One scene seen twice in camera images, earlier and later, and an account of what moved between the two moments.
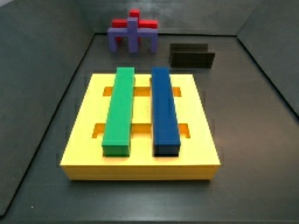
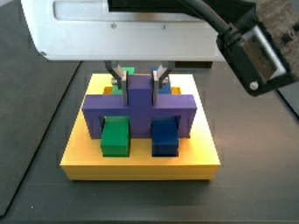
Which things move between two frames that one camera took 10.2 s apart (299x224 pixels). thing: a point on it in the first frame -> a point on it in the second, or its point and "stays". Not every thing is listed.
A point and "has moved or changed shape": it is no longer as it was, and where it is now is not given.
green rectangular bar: x=117 y=139 stays
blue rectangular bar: x=166 y=131 stays
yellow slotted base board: x=85 y=163 stays
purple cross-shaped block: x=134 y=32 has moved or changed shape
